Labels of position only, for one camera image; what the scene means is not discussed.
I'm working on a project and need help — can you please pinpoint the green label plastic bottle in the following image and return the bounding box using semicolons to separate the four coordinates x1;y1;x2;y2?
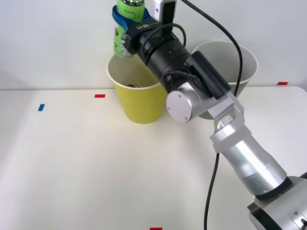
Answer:
112;0;146;58

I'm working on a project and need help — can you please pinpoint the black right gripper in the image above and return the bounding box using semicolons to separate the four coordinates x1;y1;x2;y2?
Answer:
111;5;174;58

